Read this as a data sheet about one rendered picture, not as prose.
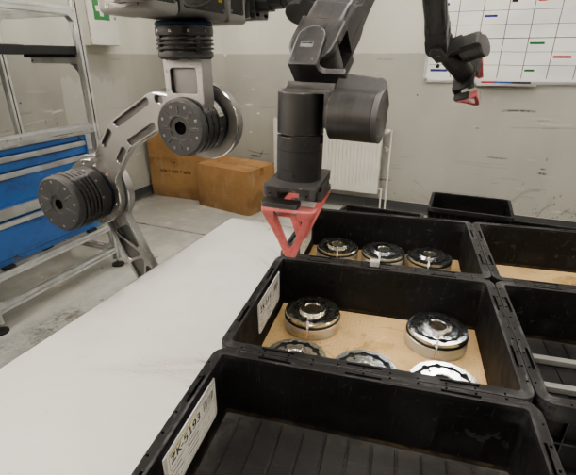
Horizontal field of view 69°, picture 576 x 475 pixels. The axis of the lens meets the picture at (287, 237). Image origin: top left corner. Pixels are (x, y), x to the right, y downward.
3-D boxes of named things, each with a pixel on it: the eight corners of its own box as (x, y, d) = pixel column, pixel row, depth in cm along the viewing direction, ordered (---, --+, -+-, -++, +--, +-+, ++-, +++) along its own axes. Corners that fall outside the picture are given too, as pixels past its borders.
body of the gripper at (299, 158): (330, 182, 58) (334, 127, 55) (314, 205, 49) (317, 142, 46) (285, 177, 60) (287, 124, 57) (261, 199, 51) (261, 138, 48)
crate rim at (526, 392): (218, 359, 59) (217, 345, 58) (277, 265, 85) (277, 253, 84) (534, 417, 49) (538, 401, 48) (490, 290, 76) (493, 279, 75)
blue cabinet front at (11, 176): (-11, 272, 206) (-47, 159, 184) (100, 223, 267) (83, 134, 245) (-8, 273, 205) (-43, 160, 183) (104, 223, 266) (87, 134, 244)
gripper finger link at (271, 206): (322, 245, 58) (327, 180, 55) (311, 268, 52) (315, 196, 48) (276, 238, 60) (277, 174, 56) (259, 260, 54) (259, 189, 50)
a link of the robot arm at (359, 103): (317, 74, 58) (301, 24, 50) (402, 78, 53) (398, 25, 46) (291, 150, 55) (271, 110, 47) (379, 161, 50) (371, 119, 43)
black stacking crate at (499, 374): (223, 410, 63) (219, 348, 58) (278, 305, 89) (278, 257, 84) (514, 472, 53) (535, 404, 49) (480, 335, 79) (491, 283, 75)
